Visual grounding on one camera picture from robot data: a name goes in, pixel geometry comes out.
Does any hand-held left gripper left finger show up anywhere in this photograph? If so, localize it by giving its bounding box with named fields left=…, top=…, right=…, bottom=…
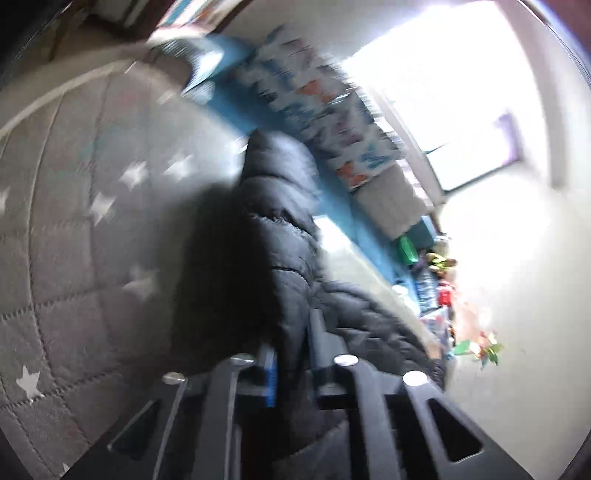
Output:
left=69, top=344, right=279, bottom=480

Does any green flower pinwheel toy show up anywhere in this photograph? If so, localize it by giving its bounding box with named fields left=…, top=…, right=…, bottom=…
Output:
left=455, top=330, right=505, bottom=370

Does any grey quilted star blanket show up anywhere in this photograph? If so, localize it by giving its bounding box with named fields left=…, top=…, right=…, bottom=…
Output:
left=0, top=39, right=259, bottom=478

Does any clear plastic bottle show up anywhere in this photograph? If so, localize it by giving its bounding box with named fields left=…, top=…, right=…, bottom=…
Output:
left=413, top=270, right=437, bottom=308

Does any butterfly print pillow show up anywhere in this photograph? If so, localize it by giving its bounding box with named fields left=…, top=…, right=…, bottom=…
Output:
left=240, top=25, right=402, bottom=192

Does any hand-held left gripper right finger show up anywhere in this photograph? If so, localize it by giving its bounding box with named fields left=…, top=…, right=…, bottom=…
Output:
left=308, top=308, right=533, bottom=480

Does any white pillow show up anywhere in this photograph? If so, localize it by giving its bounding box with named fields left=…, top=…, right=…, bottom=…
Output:
left=355, top=166, right=432, bottom=241

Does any black puffer jacket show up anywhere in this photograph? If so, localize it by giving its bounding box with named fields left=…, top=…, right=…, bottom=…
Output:
left=173, top=129, right=446, bottom=480

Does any yellow plush toy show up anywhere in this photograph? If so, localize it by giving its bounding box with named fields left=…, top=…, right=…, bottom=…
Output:
left=425, top=253, right=459, bottom=277

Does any green plastic container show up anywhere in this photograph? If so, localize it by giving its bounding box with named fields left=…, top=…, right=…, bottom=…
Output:
left=398, top=234, right=422, bottom=265

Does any window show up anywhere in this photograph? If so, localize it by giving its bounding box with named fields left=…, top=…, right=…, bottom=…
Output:
left=342, top=0, right=548, bottom=192

